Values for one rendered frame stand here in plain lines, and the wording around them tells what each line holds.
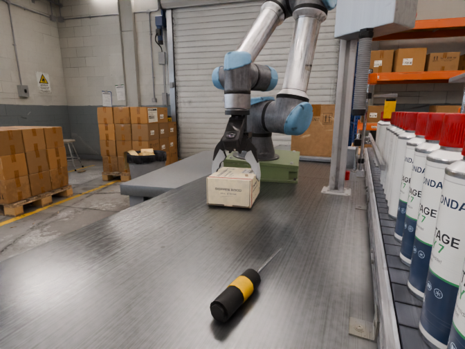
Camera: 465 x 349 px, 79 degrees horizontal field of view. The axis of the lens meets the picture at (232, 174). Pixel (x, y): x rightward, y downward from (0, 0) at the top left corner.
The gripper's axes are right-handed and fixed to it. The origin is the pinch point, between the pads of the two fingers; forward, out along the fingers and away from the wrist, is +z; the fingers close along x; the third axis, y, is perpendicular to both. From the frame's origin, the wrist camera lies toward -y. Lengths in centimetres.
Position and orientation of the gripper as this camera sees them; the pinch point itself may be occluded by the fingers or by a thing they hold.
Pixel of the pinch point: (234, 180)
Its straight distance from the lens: 82.6
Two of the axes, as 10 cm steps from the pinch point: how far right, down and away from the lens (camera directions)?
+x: -9.7, -0.5, 2.4
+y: 2.4, -2.0, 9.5
